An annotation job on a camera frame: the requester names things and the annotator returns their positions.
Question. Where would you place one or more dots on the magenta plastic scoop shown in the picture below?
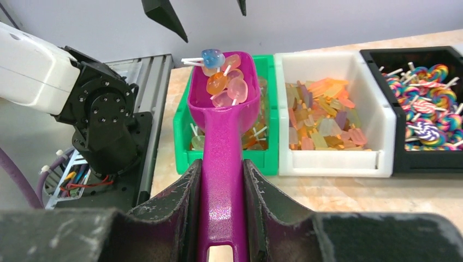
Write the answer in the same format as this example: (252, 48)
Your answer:
(222, 209)

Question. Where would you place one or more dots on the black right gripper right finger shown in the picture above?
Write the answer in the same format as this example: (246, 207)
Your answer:
(281, 229)

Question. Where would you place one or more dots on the pink lollipop candy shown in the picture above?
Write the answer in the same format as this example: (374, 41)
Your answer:
(237, 91)

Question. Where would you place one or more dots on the white bin orange gummies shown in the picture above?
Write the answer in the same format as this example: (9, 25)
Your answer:
(334, 119)

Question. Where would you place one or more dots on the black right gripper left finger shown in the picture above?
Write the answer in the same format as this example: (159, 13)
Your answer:
(164, 228)

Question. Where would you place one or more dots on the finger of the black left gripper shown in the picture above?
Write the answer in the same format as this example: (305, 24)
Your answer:
(163, 13)
(242, 7)

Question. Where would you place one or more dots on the black bin mixed candies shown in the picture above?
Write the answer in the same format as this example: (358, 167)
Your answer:
(423, 86)

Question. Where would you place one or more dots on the blue lollipop candy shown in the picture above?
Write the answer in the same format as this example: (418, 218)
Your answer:
(210, 59)

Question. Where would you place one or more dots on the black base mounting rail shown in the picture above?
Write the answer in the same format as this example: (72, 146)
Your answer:
(122, 191)

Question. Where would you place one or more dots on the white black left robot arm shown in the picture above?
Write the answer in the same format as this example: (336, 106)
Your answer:
(77, 90)

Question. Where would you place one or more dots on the orange lollipop candy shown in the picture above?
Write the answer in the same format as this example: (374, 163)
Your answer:
(217, 82)

